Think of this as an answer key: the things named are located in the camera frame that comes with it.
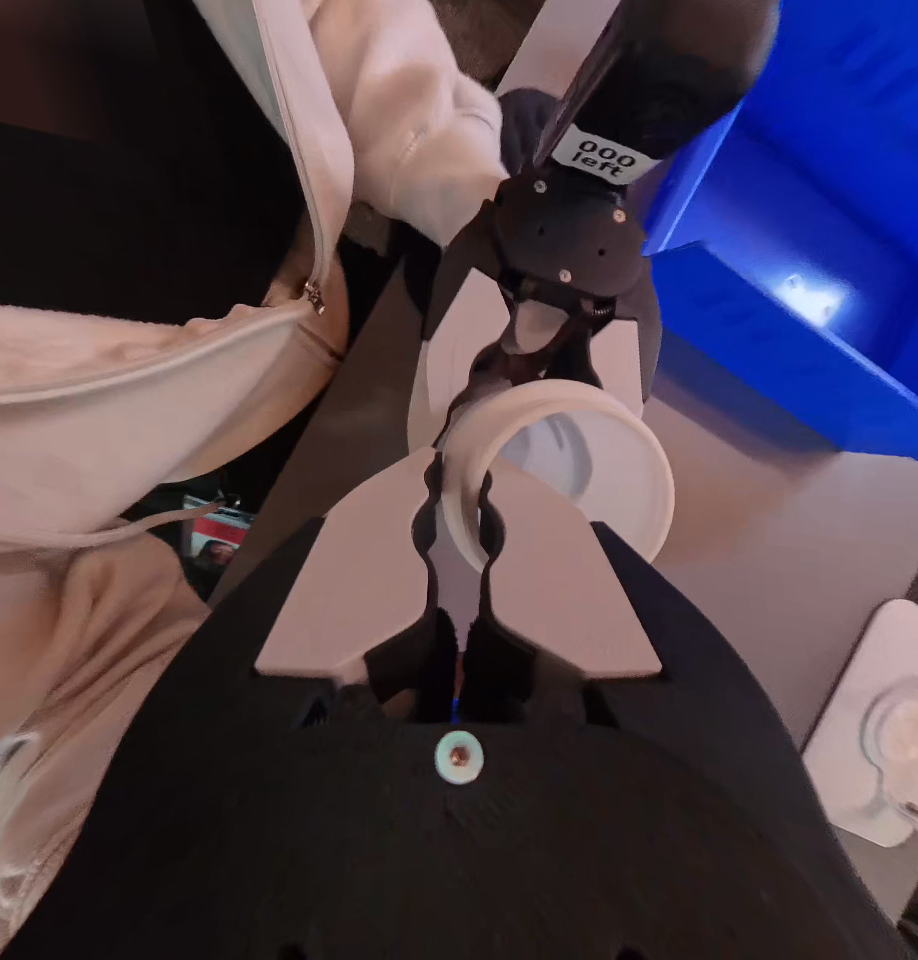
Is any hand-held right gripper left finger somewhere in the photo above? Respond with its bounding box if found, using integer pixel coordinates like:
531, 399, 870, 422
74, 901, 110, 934
255, 447, 460, 723

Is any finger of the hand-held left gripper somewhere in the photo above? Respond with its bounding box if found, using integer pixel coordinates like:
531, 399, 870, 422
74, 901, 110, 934
556, 318, 646, 420
408, 268, 517, 457

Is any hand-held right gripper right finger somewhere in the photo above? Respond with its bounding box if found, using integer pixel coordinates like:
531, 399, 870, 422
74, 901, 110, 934
462, 468, 664, 723

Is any white plastic bottle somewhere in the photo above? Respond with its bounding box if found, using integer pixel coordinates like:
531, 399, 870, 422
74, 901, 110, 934
438, 378, 677, 573

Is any blue plastic bin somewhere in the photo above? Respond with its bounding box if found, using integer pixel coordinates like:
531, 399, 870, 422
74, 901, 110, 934
639, 0, 918, 462

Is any person's left forearm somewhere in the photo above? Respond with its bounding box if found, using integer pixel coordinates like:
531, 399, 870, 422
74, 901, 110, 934
309, 0, 506, 247

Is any person's left hand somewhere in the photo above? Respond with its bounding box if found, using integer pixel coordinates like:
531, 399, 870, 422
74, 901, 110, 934
504, 300, 559, 354

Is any person's black shirt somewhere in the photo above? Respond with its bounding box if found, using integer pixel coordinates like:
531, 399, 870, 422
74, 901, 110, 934
0, 0, 313, 325

